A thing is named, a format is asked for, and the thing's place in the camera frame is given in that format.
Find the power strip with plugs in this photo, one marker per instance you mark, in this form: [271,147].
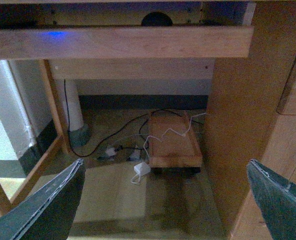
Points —
[123,153]

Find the wooden keyboard drawer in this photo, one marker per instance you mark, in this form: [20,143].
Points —
[127,42]

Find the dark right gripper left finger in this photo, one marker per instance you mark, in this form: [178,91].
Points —
[47,214]

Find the white power adapter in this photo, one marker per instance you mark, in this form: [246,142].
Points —
[142,169]

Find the wooden desk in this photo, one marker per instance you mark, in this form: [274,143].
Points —
[243,104]

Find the white pipe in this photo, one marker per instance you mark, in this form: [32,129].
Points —
[79,131]

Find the wooden rolling platform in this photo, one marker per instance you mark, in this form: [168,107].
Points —
[172,144]

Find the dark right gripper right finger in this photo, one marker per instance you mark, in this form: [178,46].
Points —
[276,198]

